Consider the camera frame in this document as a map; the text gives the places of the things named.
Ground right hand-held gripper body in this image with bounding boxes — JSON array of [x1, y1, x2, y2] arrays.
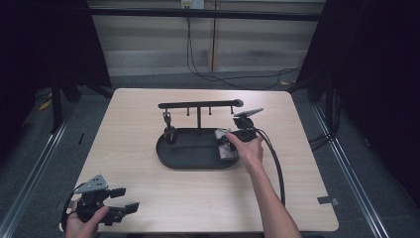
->
[[232, 107, 264, 144]]

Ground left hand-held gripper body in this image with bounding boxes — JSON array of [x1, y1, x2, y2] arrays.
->
[[76, 174, 112, 223]]

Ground metal floor rail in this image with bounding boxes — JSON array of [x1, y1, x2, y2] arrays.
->
[[311, 103, 391, 238], [0, 100, 81, 238]]

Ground person's right hand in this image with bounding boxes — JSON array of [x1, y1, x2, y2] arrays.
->
[[225, 132, 265, 176]]

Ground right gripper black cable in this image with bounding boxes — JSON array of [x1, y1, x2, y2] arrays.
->
[[255, 127, 287, 208]]

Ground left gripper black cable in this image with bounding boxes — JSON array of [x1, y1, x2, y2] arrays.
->
[[60, 182, 85, 233]]

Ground grey tape strip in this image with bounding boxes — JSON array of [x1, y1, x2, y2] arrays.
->
[[317, 195, 341, 207]]

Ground dark curtain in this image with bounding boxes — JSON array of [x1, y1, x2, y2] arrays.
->
[[295, 0, 420, 204], [0, 0, 112, 163]]

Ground black metal stand leg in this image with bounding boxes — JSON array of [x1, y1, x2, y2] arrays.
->
[[51, 77, 63, 134]]

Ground white wall outlet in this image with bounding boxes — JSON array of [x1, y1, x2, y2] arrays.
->
[[180, 0, 206, 10]]

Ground person's left hand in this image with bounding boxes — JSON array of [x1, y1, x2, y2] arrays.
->
[[64, 199, 110, 238]]

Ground black car key fob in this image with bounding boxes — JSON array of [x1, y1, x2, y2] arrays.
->
[[161, 110, 178, 145]]

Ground black hanging wall cable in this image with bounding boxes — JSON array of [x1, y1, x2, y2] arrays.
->
[[185, 17, 302, 91]]

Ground black cable bundle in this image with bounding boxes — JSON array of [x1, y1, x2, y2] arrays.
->
[[308, 88, 343, 152]]

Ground black key stand with tray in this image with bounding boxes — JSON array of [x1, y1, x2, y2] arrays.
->
[[156, 98, 245, 172]]

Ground grey patterned key pouch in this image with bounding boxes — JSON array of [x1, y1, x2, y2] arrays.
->
[[214, 128, 240, 163]]

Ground black horizontal metal bar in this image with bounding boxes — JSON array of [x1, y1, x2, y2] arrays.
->
[[88, 7, 326, 23]]

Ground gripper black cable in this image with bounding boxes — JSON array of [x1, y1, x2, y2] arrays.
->
[[255, 127, 287, 208], [60, 182, 85, 233]]

